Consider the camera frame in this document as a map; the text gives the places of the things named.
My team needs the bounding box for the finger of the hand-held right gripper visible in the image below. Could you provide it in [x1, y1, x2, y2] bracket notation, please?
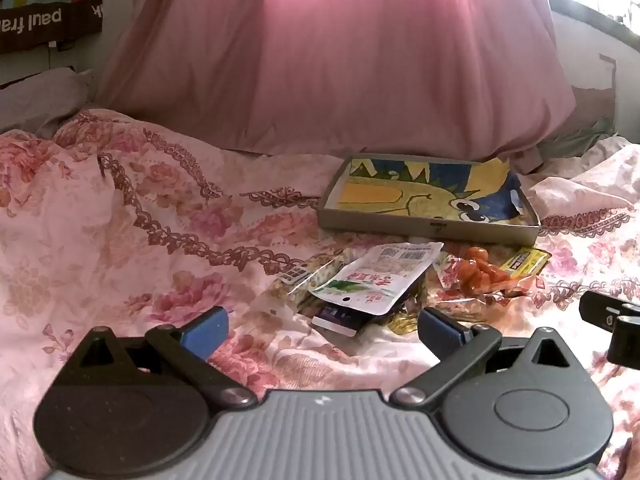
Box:
[579, 289, 640, 332]

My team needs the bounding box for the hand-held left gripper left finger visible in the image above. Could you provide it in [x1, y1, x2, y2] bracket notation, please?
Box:
[65, 306, 258, 408]

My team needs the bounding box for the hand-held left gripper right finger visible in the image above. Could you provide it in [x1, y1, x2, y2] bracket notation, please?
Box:
[390, 306, 581, 408]

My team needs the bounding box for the orange sausage snack packet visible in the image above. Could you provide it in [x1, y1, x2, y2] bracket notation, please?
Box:
[435, 245, 538, 306]

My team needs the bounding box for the white green snack packet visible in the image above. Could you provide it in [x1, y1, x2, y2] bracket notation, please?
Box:
[308, 242, 445, 316]

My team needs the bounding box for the yellow snack packet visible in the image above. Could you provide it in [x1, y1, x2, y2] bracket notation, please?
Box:
[500, 247, 551, 281]

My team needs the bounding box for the clear grain snack packet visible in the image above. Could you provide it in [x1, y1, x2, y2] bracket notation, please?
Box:
[300, 247, 363, 286]
[270, 255, 341, 313]

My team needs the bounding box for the dark blue snack packet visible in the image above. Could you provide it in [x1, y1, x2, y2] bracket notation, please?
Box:
[311, 280, 426, 338]

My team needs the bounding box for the grey tray box cartoon print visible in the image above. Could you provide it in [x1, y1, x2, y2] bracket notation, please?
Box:
[317, 154, 542, 247]

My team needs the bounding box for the pink floral blanket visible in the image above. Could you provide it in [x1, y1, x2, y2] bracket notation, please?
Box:
[0, 110, 640, 480]

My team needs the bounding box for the grey green pillow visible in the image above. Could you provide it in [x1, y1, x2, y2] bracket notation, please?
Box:
[537, 115, 621, 178]

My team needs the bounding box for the pink curtain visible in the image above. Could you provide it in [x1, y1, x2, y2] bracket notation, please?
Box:
[97, 0, 578, 171]

